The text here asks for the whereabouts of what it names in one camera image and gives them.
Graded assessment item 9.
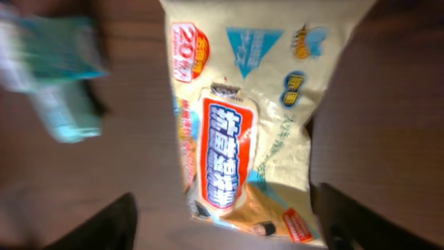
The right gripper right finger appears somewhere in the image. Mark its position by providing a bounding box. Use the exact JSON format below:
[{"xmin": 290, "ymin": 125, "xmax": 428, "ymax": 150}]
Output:
[{"xmin": 314, "ymin": 183, "xmax": 443, "ymax": 250}]

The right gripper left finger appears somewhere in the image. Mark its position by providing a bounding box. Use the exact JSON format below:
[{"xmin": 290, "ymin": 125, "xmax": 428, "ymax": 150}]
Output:
[{"xmin": 44, "ymin": 193, "xmax": 138, "ymax": 250}]

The cream yellow snack bag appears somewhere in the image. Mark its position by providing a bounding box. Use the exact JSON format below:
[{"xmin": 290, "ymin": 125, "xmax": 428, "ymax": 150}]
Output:
[{"xmin": 162, "ymin": 0, "xmax": 373, "ymax": 247}]

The teal Kleenex tissue pack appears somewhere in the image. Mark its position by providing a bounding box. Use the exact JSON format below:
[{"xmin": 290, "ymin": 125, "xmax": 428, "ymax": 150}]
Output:
[{"xmin": 1, "ymin": 16, "xmax": 108, "ymax": 92}]

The mint green wet wipes pack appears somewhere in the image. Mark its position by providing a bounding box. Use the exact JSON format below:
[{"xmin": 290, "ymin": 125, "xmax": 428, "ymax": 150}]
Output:
[{"xmin": 29, "ymin": 82, "xmax": 102, "ymax": 144}]

